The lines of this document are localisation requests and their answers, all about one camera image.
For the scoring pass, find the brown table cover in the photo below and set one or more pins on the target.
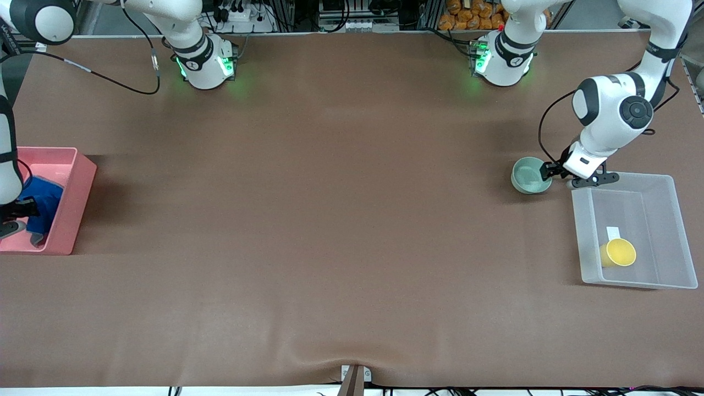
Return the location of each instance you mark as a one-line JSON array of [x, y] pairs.
[[352, 220]]

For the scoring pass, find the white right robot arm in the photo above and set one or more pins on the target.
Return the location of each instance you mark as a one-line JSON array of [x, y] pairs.
[[203, 60]]

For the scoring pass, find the pink plastic bin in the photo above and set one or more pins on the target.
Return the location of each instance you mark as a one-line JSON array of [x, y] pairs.
[[71, 209]]

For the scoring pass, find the clear plastic bin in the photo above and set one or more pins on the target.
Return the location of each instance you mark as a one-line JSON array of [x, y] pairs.
[[660, 220]]

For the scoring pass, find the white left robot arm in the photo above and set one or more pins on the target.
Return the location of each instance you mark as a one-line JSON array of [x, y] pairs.
[[610, 126]]

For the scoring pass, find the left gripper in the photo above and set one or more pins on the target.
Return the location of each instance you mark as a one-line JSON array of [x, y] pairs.
[[556, 168]]

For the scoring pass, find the white label sticker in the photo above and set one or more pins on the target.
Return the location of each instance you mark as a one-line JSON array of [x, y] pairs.
[[613, 232]]

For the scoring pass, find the bag of orange items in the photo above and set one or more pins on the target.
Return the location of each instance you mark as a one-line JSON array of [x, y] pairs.
[[473, 16]]

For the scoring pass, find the metal table clamp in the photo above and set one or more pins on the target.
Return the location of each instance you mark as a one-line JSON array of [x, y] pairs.
[[355, 379]]

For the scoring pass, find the yellow cup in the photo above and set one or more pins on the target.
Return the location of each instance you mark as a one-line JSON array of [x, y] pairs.
[[620, 253]]

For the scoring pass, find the white power strip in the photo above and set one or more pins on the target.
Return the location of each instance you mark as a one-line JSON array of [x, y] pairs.
[[236, 14]]

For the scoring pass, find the pale green bowl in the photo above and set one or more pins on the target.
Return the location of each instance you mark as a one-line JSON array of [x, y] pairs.
[[527, 176]]

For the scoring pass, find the aluminium frame rail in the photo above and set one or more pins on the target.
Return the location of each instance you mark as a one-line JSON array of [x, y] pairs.
[[694, 82]]

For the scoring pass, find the blue cloth grey trim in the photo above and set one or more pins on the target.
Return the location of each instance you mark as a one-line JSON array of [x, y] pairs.
[[41, 203]]

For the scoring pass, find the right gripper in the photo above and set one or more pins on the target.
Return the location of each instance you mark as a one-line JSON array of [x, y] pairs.
[[21, 209]]

